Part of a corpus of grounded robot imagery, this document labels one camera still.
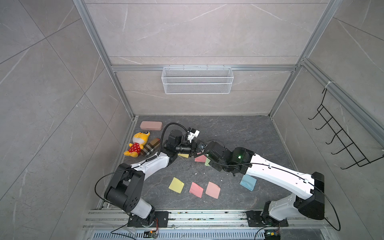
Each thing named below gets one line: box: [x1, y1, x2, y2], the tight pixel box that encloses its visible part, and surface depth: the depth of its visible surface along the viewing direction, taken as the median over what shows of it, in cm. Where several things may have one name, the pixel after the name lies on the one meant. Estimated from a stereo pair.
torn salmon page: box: [205, 181, 221, 199], surface depth 84 cm
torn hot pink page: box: [189, 182, 204, 199], surface depth 84 cm
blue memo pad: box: [239, 173, 257, 192], surface depth 85 cm
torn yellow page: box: [168, 177, 185, 194], surface depth 86 cm
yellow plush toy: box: [123, 131, 151, 158], surface depth 99 cm
